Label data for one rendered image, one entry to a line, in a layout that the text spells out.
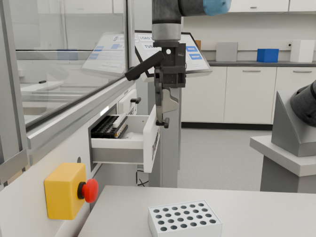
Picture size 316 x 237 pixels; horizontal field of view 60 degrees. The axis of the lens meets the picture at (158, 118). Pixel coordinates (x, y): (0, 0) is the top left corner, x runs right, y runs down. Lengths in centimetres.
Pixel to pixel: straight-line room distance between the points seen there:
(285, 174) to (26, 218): 87
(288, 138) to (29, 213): 84
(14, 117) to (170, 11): 45
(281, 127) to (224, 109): 274
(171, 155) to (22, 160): 143
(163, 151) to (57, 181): 129
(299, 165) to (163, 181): 103
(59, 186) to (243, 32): 412
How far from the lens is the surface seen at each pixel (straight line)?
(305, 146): 102
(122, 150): 67
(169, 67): 71
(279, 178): 112
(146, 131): 63
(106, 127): 76
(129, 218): 62
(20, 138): 41
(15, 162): 40
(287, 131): 105
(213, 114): 376
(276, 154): 104
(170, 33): 70
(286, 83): 387
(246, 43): 438
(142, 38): 156
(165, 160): 175
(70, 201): 47
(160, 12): 71
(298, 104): 104
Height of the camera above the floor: 111
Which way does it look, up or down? 15 degrees down
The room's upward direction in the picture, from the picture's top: straight up
